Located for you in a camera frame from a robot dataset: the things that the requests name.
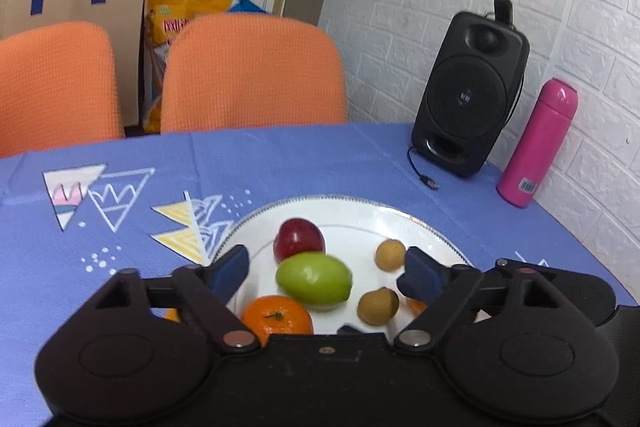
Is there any blue printed tablecloth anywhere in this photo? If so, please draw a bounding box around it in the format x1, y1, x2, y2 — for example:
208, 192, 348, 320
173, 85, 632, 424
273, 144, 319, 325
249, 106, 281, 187
0, 122, 640, 423

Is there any white plate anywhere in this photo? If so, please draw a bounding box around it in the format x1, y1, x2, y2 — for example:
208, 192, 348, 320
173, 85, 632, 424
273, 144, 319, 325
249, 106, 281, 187
210, 194, 476, 339

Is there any blue plastic bag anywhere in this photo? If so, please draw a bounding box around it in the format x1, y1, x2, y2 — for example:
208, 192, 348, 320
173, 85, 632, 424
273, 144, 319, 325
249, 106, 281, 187
227, 0, 269, 16

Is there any pink bottle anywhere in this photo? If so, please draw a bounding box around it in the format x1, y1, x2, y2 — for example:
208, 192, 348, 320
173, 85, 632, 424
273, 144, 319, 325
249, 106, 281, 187
496, 78, 579, 208

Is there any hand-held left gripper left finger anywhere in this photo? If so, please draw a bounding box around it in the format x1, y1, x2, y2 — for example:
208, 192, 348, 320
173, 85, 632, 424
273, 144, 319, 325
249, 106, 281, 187
92, 244, 262, 354

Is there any small brown kiwi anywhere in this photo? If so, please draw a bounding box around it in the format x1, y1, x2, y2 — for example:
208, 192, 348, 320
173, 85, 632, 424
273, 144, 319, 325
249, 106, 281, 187
375, 239, 407, 272
356, 287, 401, 327

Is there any orange chair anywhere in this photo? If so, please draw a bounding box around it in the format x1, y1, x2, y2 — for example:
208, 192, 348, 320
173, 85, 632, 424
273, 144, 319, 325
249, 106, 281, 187
160, 13, 349, 134
0, 22, 126, 158

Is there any black speaker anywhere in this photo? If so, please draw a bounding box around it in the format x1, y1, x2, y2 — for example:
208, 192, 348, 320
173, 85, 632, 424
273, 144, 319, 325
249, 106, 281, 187
411, 0, 531, 178

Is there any paper bag with blue handles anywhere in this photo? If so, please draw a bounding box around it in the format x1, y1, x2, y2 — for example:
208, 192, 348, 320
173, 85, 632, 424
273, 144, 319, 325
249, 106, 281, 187
0, 0, 148, 128

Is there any yellow snack bag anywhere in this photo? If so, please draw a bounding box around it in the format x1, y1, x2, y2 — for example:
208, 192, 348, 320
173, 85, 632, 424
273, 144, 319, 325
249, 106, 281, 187
142, 0, 271, 132

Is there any red apple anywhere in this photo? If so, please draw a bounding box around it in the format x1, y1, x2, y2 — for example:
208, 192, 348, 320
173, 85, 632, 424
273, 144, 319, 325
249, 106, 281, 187
273, 218, 326, 264

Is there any black speaker cable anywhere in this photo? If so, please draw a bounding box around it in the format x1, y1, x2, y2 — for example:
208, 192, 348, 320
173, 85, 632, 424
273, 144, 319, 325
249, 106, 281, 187
407, 147, 441, 190

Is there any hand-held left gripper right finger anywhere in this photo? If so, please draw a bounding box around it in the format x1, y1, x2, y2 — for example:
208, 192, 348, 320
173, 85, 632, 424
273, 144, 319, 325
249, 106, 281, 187
394, 247, 567, 354

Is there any large orange with stem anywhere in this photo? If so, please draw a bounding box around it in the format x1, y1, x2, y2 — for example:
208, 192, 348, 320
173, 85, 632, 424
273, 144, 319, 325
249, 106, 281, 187
241, 295, 315, 348

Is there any large green apple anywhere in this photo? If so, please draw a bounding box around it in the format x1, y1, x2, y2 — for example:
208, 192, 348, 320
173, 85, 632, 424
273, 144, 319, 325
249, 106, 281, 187
275, 252, 353, 312

